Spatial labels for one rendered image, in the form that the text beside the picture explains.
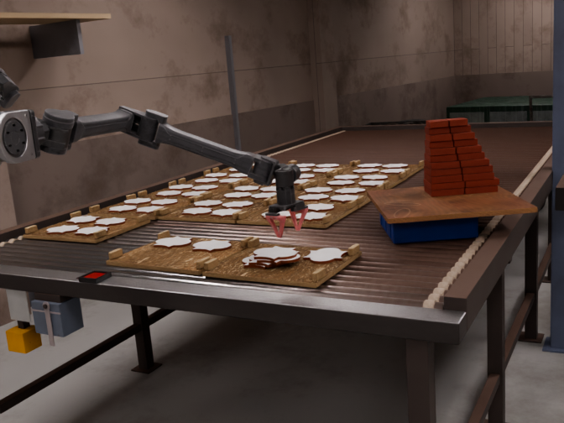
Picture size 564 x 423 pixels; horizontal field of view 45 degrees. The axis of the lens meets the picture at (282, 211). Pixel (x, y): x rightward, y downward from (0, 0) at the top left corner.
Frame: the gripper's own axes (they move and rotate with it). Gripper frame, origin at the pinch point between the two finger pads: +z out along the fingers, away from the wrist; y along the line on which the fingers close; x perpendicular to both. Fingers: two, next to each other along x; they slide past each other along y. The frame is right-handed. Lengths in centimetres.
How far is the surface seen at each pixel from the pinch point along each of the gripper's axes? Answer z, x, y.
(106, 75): -58, -310, -184
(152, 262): 11, -49, 15
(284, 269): 11.8, -0.7, 2.7
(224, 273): 11.7, -16.6, 13.5
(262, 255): 7.7, -8.6, 3.7
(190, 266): 11.4, -32.3, 12.7
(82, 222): 9, -126, -14
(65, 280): 13, -67, 37
